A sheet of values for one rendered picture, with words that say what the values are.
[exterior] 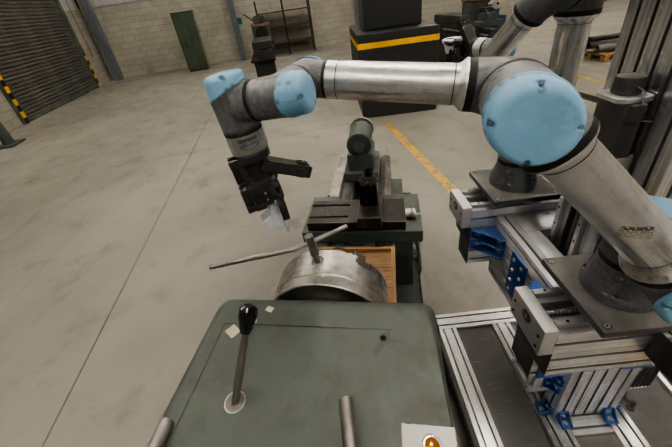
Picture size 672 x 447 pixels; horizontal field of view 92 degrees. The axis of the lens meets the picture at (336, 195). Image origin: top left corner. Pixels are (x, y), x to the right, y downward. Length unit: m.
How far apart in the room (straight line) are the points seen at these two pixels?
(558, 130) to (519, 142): 0.05
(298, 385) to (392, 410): 0.16
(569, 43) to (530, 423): 1.45
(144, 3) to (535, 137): 15.01
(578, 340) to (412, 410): 0.50
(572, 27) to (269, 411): 1.21
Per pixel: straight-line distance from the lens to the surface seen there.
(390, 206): 1.49
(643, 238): 0.68
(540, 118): 0.51
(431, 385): 0.63
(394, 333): 0.68
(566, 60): 1.26
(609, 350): 1.07
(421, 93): 0.65
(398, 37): 5.37
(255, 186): 0.68
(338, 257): 0.86
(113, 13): 15.62
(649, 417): 2.04
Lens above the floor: 1.81
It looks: 32 degrees down
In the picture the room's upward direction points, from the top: 8 degrees counter-clockwise
